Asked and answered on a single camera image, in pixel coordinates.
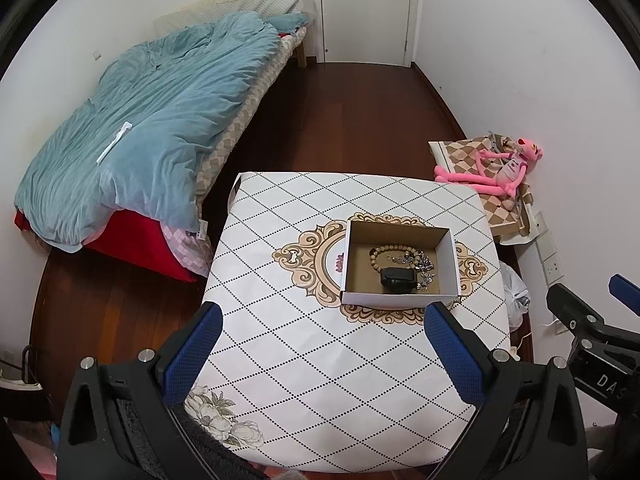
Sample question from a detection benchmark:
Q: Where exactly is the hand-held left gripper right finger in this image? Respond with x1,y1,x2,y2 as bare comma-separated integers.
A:
423,301,589,480

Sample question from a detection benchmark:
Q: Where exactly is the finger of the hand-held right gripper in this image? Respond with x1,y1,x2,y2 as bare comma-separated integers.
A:
608,273,640,314
545,283,640,358

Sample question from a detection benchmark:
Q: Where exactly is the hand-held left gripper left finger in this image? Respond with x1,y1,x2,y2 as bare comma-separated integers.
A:
56,301,224,480

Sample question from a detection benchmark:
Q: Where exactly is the cardboard box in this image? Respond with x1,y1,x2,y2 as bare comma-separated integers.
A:
339,219,457,310

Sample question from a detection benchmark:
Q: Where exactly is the silver charm bracelet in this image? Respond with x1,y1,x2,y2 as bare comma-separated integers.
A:
414,267,437,294

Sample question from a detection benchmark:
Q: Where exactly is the small black case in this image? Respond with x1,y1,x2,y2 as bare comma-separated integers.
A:
379,267,419,295

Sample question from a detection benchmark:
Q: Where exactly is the chunky silver chain bracelet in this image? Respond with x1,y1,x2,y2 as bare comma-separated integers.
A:
397,250,433,271

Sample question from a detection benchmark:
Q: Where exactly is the wooden bead bracelet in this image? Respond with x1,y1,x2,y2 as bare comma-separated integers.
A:
368,243,402,274

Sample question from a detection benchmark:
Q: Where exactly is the white plastic bag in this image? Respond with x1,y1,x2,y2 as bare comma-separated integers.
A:
499,262,531,332

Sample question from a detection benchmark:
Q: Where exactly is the pink checkered quilt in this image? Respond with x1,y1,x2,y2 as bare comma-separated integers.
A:
159,222,214,279

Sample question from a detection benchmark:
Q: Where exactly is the white diamond-pattern tablecloth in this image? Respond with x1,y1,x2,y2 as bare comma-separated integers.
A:
184,171,512,474

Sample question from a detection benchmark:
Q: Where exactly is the brown checkered cushion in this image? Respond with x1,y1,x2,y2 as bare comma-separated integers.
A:
428,132,534,246

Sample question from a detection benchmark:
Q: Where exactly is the red blanket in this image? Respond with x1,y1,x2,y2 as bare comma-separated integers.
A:
12,209,199,284

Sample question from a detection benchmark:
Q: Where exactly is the pink plush toy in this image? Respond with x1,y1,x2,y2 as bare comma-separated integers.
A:
433,134,544,196

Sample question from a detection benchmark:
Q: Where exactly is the light blue duvet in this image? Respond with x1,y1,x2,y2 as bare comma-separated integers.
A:
13,11,281,254

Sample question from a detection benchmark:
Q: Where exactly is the cream bed pad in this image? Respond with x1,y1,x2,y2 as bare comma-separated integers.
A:
152,0,297,39

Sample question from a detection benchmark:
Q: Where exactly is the teal pillow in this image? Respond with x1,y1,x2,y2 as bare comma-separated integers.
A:
264,11,309,32

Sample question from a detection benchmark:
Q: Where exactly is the white door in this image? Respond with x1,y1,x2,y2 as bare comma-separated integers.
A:
309,0,427,67

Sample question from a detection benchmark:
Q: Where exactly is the cream patterned pillow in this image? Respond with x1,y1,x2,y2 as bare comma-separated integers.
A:
249,0,310,15

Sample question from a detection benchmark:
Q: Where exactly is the white wall socket row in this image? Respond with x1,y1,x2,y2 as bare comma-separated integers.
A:
531,210,569,292

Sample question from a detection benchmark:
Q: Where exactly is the wooden bed frame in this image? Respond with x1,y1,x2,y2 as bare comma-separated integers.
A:
287,30,310,68

